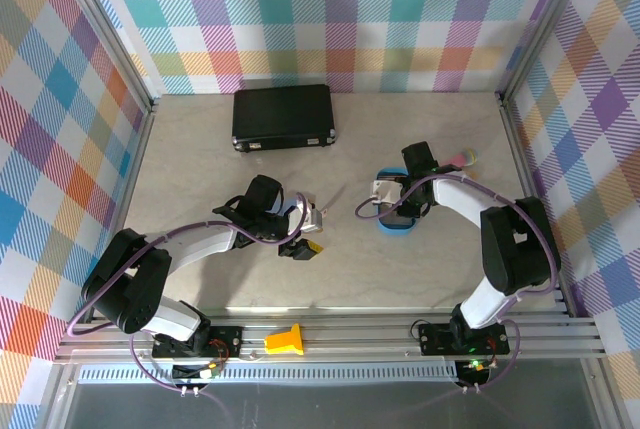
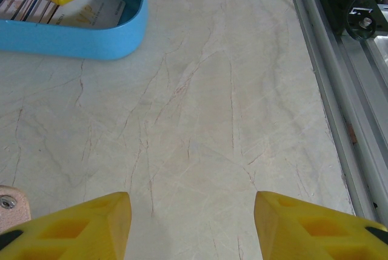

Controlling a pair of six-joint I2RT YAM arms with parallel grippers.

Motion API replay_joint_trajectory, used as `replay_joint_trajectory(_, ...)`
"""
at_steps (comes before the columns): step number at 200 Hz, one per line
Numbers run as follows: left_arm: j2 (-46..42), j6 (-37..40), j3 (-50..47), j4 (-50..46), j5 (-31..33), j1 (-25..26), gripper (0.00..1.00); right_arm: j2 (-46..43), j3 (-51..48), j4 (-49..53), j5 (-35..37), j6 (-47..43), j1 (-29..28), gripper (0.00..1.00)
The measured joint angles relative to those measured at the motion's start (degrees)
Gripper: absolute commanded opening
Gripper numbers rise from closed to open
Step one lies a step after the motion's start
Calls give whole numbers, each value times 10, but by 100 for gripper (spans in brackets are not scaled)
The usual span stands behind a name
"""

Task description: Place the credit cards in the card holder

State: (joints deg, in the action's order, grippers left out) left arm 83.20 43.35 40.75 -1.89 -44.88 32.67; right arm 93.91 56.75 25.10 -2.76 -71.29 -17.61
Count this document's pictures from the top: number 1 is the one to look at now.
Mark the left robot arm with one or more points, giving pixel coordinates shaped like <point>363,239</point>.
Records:
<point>200,249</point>

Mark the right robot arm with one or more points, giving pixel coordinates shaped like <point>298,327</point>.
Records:
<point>460,196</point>

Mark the pink toy microphone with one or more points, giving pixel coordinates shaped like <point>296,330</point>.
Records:
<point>469,155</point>

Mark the blue oval tray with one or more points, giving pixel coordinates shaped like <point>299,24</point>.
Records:
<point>395,231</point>

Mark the black hard case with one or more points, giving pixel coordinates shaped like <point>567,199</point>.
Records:
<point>282,114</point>

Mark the small controller board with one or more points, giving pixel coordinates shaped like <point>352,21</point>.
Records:
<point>475,371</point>
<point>195,373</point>

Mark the yellow printed bracket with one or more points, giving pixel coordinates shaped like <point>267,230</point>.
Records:
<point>285,341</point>

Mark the aluminium front rail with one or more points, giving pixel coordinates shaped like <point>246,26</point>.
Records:
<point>350,336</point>

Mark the aluminium table side rail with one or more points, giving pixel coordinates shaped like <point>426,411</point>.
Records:
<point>522,159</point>
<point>137,159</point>

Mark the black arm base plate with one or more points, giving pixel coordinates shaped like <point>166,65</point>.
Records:
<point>227,341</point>
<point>435,341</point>

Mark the aluminium frame post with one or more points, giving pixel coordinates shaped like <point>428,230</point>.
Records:
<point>111,29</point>
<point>542,24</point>

